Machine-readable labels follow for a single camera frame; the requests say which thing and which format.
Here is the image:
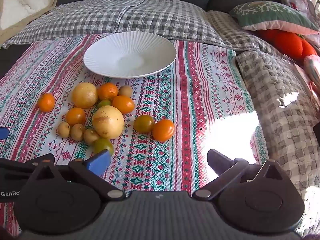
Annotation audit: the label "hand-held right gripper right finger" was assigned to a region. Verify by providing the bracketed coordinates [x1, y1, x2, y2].
[192, 149, 285, 201]

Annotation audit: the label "orange tangerine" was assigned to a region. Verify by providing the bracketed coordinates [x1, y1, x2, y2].
[37, 93, 55, 112]
[97, 82, 118, 101]

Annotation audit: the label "grey pebble patterned quilt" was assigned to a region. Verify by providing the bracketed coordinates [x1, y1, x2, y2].
[236, 50, 320, 238]

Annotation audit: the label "green snowflake print pillow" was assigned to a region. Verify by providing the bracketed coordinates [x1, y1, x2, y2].
[229, 1, 320, 35]

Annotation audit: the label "cream fleece blanket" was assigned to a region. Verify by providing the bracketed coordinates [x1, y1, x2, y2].
[0, 0, 58, 46]

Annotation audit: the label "beige checked quilt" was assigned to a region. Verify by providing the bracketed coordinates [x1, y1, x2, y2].
[206, 10, 283, 55]

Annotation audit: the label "red green patterned tablecloth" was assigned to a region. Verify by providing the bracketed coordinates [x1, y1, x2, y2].
[0, 33, 269, 237]

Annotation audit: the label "small tan oval fruit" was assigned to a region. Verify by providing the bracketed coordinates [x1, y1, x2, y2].
[70, 123, 85, 141]
[83, 128, 100, 146]
[57, 122, 71, 138]
[118, 85, 132, 98]

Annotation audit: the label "pink plastic packet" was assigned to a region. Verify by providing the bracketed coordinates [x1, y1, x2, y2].
[304, 55, 320, 80]

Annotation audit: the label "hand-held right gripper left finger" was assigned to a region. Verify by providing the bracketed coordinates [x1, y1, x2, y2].
[32, 149, 127, 202]

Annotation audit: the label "orange plush cushion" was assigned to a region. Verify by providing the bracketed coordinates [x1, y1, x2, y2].
[257, 29, 318, 60]

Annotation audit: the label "dark green orange tomato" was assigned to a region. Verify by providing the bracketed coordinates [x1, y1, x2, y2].
[134, 115, 155, 133]

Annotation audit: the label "white ribbed plate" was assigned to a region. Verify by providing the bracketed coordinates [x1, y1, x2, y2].
[83, 31, 177, 78]

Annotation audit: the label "large yellow round fruit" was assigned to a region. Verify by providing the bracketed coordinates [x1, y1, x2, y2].
[72, 82, 98, 109]
[92, 105, 125, 139]

